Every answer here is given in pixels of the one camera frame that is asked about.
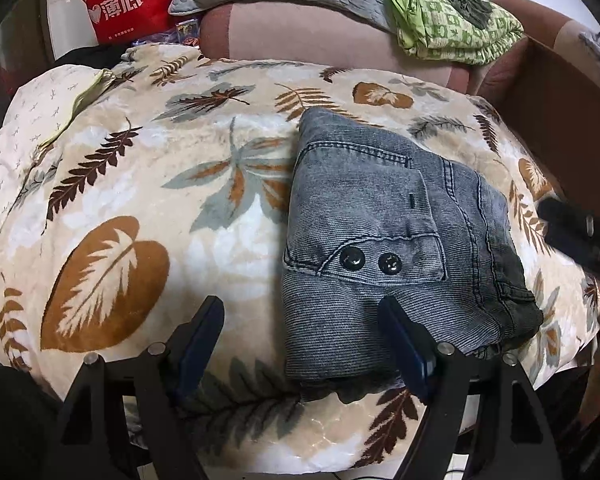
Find blue denim pants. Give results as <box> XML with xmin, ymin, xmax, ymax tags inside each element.
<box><xmin>280</xmin><ymin>107</ymin><xmax>545</xmax><ymax>404</ymax></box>

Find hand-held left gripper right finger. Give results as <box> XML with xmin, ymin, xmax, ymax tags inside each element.
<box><xmin>377</xmin><ymin>295</ymin><xmax>564</xmax><ymax>480</ymax></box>

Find beige leaf-print blanket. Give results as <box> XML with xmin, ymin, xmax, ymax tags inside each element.
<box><xmin>0</xmin><ymin>42</ymin><xmax>600</xmax><ymax>476</ymax></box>

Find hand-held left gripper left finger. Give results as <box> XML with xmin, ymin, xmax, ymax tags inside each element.
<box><xmin>55</xmin><ymin>295</ymin><xmax>226</xmax><ymax>480</ymax></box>

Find green patterned cloth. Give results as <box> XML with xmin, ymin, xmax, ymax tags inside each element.
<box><xmin>362</xmin><ymin>0</ymin><xmax>526</xmax><ymax>67</ymax></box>

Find black cloth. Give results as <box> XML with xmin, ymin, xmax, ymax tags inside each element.
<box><xmin>55</xmin><ymin>45</ymin><xmax>132</xmax><ymax>69</ymax></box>

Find colourful small packets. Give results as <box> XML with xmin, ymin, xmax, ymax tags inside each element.
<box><xmin>130</xmin><ymin>21</ymin><xmax>202</xmax><ymax>47</ymax></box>

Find brown cardboard box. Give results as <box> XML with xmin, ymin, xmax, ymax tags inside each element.
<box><xmin>497</xmin><ymin>35</ymin><xmax>600</xmax><ymax>213</ymax></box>

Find white small-print pillow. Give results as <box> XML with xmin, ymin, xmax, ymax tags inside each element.
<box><xmin>0</xmin><ymin>64</ymin><xmax>114</xmax><ymax>237</ymax></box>

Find red shopping bag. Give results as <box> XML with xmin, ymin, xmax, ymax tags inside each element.
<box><xmin>75</xmin><ymin>0</ymin><xmax>194</xmax><ymax>47</ymax></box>

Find pink sofa cushion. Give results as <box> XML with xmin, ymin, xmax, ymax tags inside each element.
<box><xmin>200</xmin><ymin>0</ymin><xmax>572</xmax><ymax>97</ymax></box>

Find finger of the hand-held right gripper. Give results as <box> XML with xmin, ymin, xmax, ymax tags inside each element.
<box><xmin>536</xmin><ymin>196</ymin><xmax>600</xmax><ymax>283</ymax></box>

